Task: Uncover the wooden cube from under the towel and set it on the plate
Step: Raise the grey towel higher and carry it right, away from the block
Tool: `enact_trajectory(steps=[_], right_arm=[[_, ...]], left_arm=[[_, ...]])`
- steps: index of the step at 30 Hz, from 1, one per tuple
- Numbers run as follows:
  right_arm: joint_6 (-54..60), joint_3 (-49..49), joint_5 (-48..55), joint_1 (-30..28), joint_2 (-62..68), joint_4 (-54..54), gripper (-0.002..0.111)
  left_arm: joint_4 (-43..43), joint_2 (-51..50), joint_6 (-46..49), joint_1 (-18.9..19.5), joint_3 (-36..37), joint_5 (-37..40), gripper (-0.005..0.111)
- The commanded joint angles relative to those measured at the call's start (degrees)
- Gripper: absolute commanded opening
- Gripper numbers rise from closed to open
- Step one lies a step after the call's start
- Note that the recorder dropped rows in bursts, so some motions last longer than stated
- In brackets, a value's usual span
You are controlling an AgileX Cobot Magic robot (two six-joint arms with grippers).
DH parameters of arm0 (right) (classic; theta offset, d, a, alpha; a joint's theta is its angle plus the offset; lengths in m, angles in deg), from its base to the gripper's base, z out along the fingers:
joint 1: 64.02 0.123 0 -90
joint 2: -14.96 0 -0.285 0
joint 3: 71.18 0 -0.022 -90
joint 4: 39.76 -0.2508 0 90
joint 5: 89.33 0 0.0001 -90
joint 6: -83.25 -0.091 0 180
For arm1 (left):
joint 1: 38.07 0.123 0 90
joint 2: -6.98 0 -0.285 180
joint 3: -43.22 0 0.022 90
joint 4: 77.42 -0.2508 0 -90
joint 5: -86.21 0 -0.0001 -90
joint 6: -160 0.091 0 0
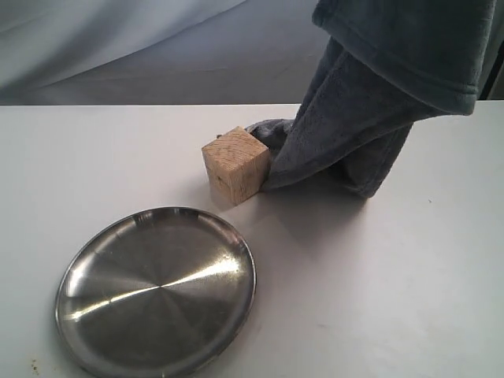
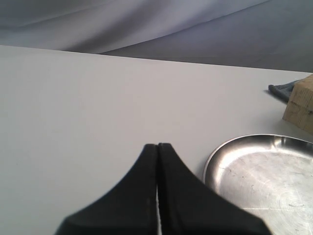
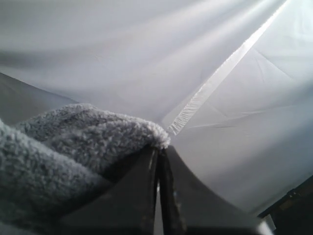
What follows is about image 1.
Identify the grey blue fleece towel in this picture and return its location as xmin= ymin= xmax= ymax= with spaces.
xmin=249 ymin=1 xmax=495 ymax=198

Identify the light wooden block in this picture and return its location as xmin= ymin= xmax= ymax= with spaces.
xmin=202 ymin=127 xmax=271 ymax=206

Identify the round stainless steel plate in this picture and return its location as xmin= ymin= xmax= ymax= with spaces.
xmin=54 ymin=207 xmax=257 ymax=377

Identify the grey backdrop cloth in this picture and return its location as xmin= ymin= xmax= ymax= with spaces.
xmin=0 ymin=0 xmax=504 ymax=106

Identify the dark vertical stand pole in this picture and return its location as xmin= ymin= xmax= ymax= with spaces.
xmin=478 ymin=45 xmax=503 ymax=101

